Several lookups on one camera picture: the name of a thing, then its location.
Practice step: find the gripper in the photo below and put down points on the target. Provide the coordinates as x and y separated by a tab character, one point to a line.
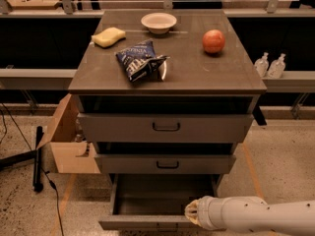
202	211

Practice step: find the grey bottom drawer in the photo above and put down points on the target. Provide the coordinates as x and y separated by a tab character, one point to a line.
155	202

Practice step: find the grey drawer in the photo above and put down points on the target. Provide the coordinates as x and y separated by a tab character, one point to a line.
166	118
160	158
155	202

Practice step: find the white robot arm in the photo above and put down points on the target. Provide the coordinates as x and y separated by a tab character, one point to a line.
252	214

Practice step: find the grey middle drawer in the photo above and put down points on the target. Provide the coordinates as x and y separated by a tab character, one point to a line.
160	158

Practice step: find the grey top drawer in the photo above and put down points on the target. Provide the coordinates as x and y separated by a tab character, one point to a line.
166	118

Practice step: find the grey drawer cabinet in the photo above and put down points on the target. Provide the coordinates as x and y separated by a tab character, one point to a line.
189	69

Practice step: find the cardboard box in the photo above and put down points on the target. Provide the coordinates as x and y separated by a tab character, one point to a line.
71	155

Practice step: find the blue chip bag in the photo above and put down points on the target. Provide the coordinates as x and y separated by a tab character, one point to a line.
140	60

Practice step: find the clear bottle left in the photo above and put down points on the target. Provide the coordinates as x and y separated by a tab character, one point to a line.
262	64

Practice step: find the black stand base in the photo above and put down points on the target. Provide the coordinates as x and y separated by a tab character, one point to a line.
35	156

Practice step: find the red apple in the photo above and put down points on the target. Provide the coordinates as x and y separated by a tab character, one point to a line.
213	41

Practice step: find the white bowl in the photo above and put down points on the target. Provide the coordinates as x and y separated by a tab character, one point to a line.
158	23

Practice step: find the yellow sponge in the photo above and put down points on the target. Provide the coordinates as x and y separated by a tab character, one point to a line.
108	37

